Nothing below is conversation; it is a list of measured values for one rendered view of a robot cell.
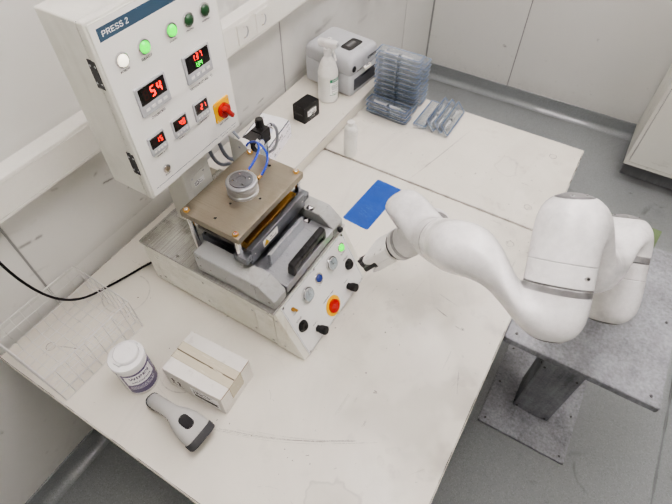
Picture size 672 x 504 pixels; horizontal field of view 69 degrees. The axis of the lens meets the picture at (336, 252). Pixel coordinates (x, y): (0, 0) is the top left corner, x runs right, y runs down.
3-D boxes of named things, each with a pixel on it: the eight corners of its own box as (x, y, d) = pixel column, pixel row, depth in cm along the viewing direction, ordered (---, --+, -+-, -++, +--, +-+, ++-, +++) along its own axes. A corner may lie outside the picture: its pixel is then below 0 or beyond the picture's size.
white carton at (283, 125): (234, 165, 176) (231, 149, 170) (263, 128, 190) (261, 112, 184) (264, 174, 173) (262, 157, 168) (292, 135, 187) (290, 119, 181)
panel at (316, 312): (308, 354, 134) (279, 308, 123) (362, 278, 150) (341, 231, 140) (314, 356, 133) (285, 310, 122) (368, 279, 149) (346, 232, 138)
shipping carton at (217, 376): (168, 382, 130) (159, 366, 123) (201, 344, 137) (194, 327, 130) (224, 418, 124) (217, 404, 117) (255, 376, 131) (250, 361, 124)
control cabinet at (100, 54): (141, 239, 137) (30, 5, 87) (218, 170, 155) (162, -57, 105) (186, 263, 132) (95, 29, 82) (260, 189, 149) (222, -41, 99)
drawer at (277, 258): (198, 248, 135) (192, 229, 129) (248, 199, 146) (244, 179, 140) (287, 295, 125) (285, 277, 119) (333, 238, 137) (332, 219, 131)
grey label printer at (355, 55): (305, 79, 210) (302, 41, 197) (333, 59, 220) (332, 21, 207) (351, 99, 201) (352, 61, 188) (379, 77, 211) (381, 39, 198)
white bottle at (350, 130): (356, 157, 186) (358, 126, 174) (343, 157, 186) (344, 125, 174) (356, 149, 189) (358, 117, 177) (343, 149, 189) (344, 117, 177)
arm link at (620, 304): (636, 242, 119) (661, 244, 97) (620, 316, 121) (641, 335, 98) (581, 233, 123) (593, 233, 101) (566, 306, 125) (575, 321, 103)
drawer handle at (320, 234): (288, 273, 125) (286, 264, 121) (319, 235, 133) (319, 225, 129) (294, 276, 124) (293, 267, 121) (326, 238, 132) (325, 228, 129)
